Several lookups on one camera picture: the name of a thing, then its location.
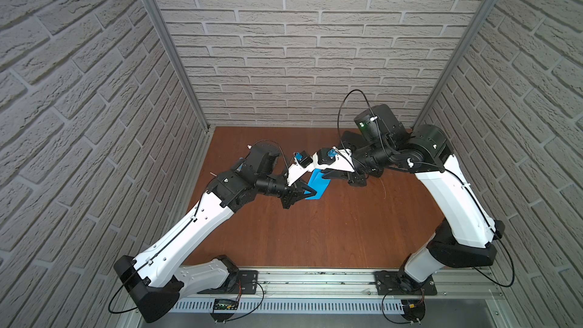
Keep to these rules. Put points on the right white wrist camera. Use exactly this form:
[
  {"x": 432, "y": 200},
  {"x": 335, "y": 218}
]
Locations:
[{"x": 335, "y": 159}]

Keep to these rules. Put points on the blue square paper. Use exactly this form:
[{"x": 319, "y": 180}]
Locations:
[{"x": 318, "y": 183}]

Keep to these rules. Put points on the left small circuit board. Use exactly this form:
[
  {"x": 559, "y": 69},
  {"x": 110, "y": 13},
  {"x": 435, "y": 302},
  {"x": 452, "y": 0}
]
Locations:
[{"x": 225, "y": 305}]

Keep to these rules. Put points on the black plastic case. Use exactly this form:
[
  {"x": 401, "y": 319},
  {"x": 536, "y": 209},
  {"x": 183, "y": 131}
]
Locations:
[{"x": 352, "y": 140}]

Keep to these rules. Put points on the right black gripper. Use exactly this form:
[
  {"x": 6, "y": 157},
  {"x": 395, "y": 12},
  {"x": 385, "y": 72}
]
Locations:
[{"x": 356, "y": 173}]

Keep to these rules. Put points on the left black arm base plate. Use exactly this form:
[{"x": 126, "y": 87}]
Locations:
[{"x": 242, "y": 282}]

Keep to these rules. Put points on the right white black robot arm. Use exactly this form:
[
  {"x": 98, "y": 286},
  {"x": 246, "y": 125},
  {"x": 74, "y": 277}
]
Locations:
[{"x": 465, "y": 237}]

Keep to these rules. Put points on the aluminium front rail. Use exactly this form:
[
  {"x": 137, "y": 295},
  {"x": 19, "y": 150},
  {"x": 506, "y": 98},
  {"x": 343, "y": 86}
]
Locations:
[{"x": 319, "y": 283}]

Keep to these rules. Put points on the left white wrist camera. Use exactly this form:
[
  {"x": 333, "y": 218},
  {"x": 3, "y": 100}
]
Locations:
[{"x": 302, "y": 163}]

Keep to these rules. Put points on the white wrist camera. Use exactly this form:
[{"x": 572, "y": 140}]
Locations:
[
  {"x": 302, "y": 163},
  {"x": 335, "y": 159}
]

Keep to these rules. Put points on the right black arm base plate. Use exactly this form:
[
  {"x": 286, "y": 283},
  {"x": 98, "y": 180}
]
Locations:
[{"x": 397, "y": 283}]

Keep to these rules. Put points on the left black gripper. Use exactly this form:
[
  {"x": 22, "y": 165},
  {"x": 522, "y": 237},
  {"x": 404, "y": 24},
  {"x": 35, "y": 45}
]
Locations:
[{"x": 291, "y": 192}]

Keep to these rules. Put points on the right small connector board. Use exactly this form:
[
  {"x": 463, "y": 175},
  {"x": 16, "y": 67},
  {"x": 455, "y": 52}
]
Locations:
[{"x": 413, "y": 311}]

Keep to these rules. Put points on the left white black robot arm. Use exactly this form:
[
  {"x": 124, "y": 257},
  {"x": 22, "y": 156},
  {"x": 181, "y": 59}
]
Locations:
[{"x": 156, "y": 279}]

